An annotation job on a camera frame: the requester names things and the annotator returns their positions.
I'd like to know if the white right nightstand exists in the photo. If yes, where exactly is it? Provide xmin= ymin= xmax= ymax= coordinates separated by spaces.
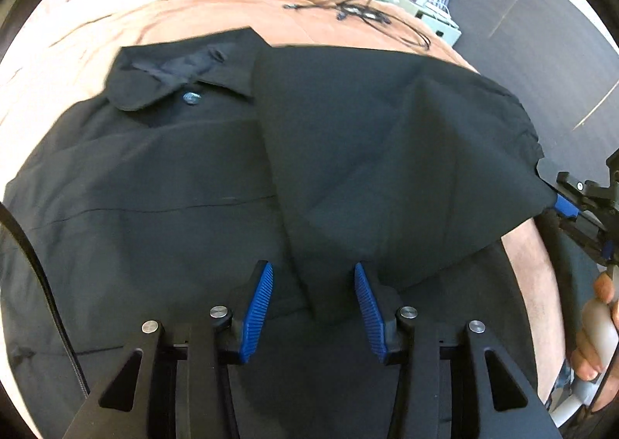
xmin=399 ymin=0 xmax=462 ymax=47

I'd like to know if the orange-brown bed sheet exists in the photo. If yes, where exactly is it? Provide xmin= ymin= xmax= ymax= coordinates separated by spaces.
xmin=0 ymin=0 xmax=567 ymax=406

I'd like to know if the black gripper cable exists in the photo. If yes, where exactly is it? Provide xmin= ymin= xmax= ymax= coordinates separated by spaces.
xmin=0 ymin=201 xmax=94 ymax=398

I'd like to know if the black cable bundle on bed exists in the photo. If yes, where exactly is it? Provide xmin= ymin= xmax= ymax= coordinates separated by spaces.
xmin=282 ymin=0 xmax=433 ymax=53

